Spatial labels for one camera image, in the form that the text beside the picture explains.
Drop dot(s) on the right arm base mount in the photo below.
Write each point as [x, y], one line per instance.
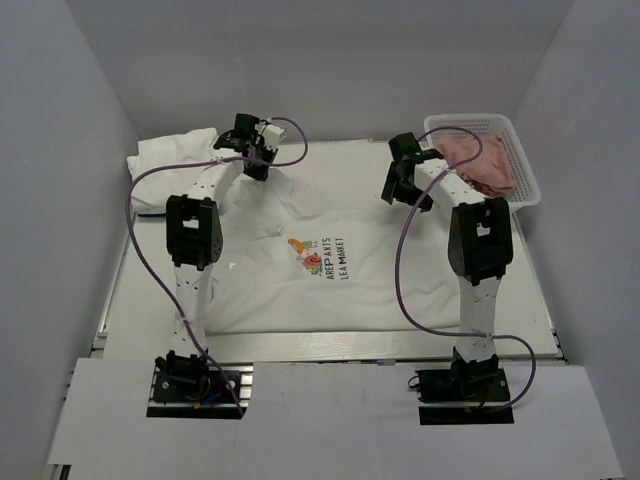
[466, 393]

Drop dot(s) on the white printed t shirt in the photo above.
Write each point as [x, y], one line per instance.
[297, 258]

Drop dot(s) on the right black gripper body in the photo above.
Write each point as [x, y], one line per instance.
[402, 185]

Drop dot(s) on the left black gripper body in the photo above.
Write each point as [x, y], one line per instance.
[258, 151]

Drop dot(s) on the pink t shirt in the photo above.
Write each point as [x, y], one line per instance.
[490, 173]

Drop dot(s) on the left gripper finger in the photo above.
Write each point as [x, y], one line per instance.
[257, 169]
[270, 137]

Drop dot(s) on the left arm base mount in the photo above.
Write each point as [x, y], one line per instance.
[191, 388]

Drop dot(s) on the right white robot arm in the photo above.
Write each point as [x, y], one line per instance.
[479, 245]

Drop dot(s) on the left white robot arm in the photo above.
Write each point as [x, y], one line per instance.
[193, 228]

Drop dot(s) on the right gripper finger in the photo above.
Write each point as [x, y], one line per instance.
[393, 188]
[413, 195]

